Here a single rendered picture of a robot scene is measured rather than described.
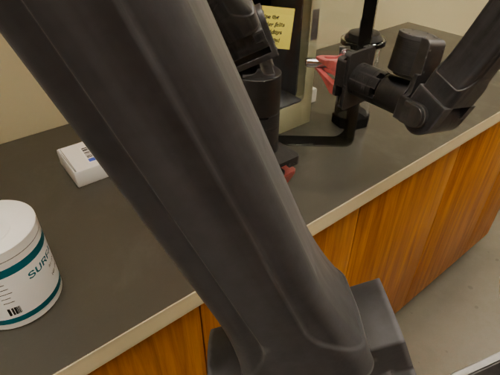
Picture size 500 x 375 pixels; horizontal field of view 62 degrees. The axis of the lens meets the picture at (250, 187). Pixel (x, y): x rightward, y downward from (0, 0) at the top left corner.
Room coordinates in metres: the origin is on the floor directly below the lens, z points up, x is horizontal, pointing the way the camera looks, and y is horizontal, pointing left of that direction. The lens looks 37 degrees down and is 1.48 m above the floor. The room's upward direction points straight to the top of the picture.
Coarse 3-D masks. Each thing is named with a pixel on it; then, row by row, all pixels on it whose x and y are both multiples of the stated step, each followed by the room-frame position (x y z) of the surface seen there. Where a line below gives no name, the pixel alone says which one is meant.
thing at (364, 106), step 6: (384, 36) 1.02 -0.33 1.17; (378, 42) 0.98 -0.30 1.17; (384, 42) 0.98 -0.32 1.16; (378, 54) 0.99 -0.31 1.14; (378, 60) 0.99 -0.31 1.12; (366, 102) 0.98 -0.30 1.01; (360, 108) 0.97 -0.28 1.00; (366, 108) 0.98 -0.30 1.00; (360, 114) 0.97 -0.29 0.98; (366, 114) 0.98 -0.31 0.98
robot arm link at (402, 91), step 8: (384, 80) 0.63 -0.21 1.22; (392, 80) 0.62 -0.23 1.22; (400, 80) 0.62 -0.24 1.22; (408, 80) 0.62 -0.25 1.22; (376, 88) 0.63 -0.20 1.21; (384, 88) 0.62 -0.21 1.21; (392, 88) 0.61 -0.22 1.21; (400, 88) 0.60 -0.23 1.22; (408, 88) 0.59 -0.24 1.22; (376, 96) 0.62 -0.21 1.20; (384, 96) 0.61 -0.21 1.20; (392, 96) 0.60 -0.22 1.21; (376, 104) 0.63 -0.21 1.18; (384, 104) 0.61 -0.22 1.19; (392, 104) 0.60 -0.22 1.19; (392, 112) 0.60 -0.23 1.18
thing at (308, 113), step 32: (256, 0) 0.81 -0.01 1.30; (288, 0) 0.81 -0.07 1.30; (320, 0) 0.80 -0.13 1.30; (352, 0) 0.80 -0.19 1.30; (320, 32) 0.80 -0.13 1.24; (352, 32) 0.80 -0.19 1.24; (288, 64) 0.81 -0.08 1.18; (288, 96) 0.81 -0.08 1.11; (320, 96) 0.80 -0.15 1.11; (288, 128) 0.81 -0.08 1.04; (320, 128) 0.80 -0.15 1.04; (352, 128) 0.80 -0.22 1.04
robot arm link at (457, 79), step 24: (480, 24) 0.53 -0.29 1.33; (456, 48) 0.55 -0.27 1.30; (480, 48) 0.52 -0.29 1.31; (432, 72) 0.56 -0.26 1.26; (456, 72) 0.53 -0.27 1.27; (480, 72) 0.51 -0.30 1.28; (432, 96) 0.54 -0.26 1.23; (456, 96) 0.51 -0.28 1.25; (480, 96) 0.54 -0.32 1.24; (432, 120) 0.52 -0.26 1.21; (456, 120) 0.54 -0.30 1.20
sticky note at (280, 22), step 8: (264, 8) 0.81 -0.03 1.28; (272, 8) 0.81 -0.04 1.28; (280, 8) 0.81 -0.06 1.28; (288, 8) 0.81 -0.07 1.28; (272, 16) 0.81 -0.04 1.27; (280, 16) 0.81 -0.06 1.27; (288, 16) 0.81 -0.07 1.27; (272, 24) 0.81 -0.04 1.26; (280, 24) 0.81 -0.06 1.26; (288, 24) 0.81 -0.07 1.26; (272, 32) 0.81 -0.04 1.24; (280, 32) 0.81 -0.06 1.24; (288, 32) 0.81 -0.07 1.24; (280, 40) 0.81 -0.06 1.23; (288, 40) 0.81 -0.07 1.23; (280, 48) 0.81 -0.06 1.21; (288, 48) 0.81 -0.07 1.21
